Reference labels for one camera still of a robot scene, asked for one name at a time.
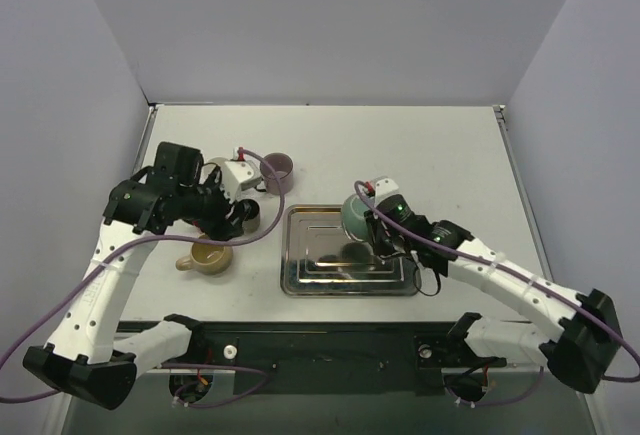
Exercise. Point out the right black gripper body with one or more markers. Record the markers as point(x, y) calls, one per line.
point(379, 230)

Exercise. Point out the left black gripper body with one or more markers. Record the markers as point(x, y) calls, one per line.
point(223, 212)

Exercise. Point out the small dark brown cup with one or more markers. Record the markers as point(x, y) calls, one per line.
point(252, 217)

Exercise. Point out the teal speckled ceramic mug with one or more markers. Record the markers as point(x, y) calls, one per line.
point(357, 220)

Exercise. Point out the cream ceramic mug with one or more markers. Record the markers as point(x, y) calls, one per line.
point(205, 258)

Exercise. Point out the pink faceted ceramic mug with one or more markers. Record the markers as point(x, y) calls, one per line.
point(216, 162)

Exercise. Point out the lilac ceramic mug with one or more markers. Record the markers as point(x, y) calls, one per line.
point(277, 173)

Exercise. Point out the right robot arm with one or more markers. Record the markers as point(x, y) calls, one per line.
point(574, 335)

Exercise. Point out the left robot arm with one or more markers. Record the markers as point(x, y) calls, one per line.
point(82, 357)

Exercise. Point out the stainless steel tray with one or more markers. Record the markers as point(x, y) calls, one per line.
point(318, 259)

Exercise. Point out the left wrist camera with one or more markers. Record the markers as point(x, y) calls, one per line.
point(237, 177)

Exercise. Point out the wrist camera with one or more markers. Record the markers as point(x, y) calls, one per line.
point(381, 188)
point(237, 177)

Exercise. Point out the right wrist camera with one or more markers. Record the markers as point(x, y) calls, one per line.
point(381, 188)

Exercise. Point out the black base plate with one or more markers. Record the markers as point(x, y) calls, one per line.
point(325, 358)

